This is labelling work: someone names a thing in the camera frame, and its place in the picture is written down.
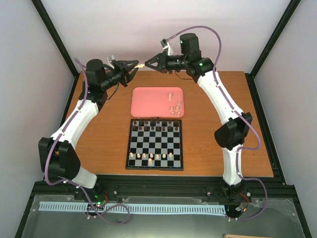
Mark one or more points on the light blue cable duct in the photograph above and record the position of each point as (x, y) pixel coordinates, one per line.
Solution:
(137, 209)

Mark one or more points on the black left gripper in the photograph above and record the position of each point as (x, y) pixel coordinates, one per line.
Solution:
(123, 68)

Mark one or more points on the black white chess board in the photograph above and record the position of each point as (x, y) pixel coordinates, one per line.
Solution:
(156, 136)

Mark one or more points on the black aluminium frame post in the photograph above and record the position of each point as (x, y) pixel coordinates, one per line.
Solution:
(41, 10)

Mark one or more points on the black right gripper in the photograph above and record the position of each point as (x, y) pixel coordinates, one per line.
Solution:
(162, 65)

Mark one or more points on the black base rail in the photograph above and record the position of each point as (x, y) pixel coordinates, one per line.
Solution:
(208, 189)

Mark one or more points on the pink plastic tray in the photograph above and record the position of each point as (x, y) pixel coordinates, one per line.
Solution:
(152, 102)

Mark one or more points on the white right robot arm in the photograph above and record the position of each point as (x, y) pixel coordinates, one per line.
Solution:
(235, 123)

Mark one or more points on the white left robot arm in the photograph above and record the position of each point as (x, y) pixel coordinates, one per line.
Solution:
(57, 153)

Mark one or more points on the black right frame post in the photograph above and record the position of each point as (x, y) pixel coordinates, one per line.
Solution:
(286, 16)

